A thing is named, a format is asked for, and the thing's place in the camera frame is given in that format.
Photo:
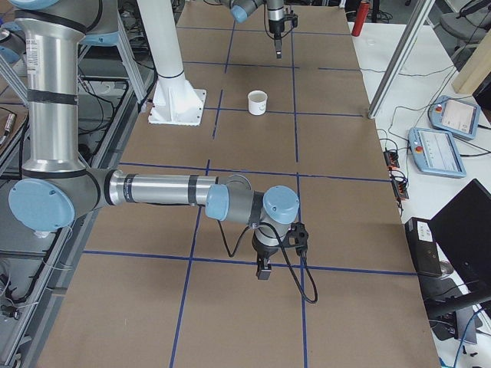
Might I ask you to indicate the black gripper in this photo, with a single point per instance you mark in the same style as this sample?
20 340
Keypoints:
275 27
264 253

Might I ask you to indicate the white smiley face mug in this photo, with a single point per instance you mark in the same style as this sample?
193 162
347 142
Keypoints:
257 102

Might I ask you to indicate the red cylinder can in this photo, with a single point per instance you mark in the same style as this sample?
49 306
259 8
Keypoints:
361 15

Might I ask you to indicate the black power strip far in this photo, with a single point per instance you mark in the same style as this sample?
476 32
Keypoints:
399 186

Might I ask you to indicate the black power strip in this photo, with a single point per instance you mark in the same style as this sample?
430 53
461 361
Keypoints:
391 158
399 186

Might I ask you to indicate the black power strip near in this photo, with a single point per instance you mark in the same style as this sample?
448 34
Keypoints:
391 158

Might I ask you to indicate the black laptop computer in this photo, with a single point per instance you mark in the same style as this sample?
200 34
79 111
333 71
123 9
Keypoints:
462 230

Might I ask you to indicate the near blue teach pendant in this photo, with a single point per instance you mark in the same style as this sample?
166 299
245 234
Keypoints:
435 153

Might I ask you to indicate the blue teach pendant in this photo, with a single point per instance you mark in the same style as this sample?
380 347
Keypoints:
435 153
454 115

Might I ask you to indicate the far blue teach pendant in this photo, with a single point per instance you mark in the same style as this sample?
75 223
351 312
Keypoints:
454 115

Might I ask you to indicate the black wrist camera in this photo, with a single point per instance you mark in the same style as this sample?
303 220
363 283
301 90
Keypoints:
293 18
297 238

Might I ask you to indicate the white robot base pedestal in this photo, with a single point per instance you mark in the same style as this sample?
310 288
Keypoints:
175 101

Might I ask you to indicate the grey aluminium frame post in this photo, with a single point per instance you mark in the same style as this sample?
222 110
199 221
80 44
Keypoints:
401 53

